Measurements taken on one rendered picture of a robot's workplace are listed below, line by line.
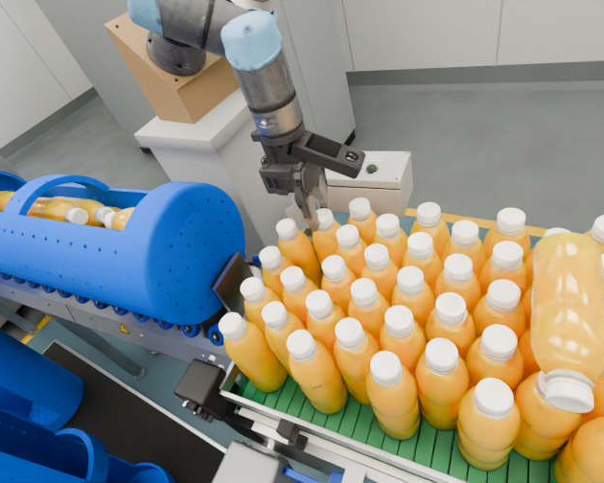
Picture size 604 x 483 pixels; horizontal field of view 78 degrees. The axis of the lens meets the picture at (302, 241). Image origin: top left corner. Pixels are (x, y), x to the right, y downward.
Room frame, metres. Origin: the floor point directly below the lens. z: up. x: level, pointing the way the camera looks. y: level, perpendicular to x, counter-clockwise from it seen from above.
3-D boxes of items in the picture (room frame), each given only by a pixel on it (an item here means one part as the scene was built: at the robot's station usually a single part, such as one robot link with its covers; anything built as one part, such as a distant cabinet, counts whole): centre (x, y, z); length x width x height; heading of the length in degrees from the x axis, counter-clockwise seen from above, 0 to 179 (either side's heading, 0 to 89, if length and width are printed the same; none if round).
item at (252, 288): (0.43, 0.11, 1.09); 0.04 x 0.04 x 0.02
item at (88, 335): (1.15, 1.03, 0.31); 0.06 x 0.06 x 0.63; 51
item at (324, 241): (0.53, -0.05, 0.99); 0.07 x 0.07 x 0.19
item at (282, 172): (0.55, -0.03, 1.24); 0.09 x 0.08 x 0.12; 51
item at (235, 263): (0.55, 0.17, 0.99); 0.10 x 0.02 x 0.12; 141
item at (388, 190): (0.65, -0.17, 1.05); 0.20 x 0.10 x 0.10; 51
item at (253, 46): (0.55, -0.04, 1.40); 0.09 x 0.08 x 0.11; 173
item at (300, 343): (0.29, 0.06, 1.09); 0.04 x 0.04 x 0.02
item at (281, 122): (0.54, -0.04, 1.32); 0.08 x 0.08 x 0.05
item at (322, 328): (0.35, 0.01, 0.99); 0.07 x 0.07 x 0.19
